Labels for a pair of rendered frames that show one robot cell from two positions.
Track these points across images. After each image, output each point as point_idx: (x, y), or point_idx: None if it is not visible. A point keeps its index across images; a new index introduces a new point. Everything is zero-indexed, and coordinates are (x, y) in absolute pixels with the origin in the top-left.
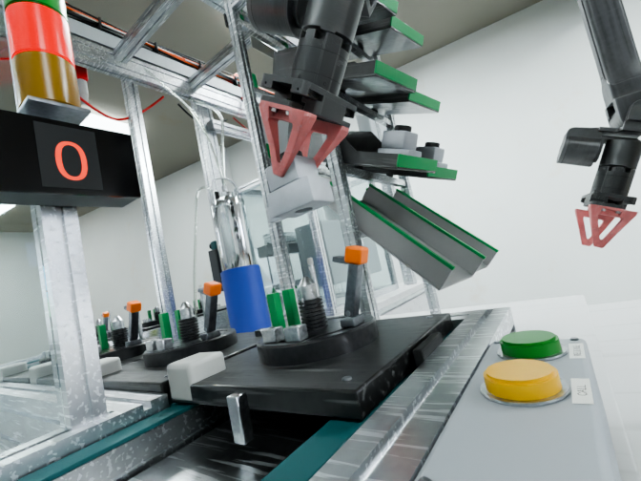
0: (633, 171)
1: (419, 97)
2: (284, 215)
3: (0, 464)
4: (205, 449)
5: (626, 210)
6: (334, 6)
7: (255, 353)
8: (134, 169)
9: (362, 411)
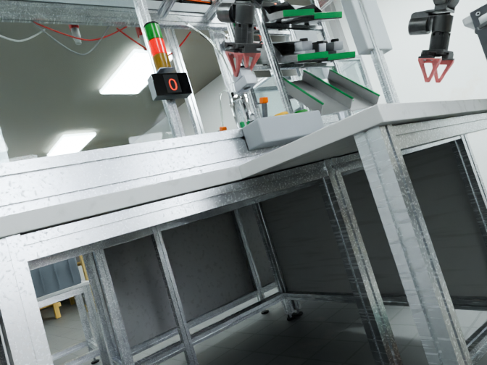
0: (446, 32)
1: (322, 15)
2: (240, 90)
3: None
4: None
5: (433, 58)
6: (242, 14)
7: None
8: (189, 83)
9: None
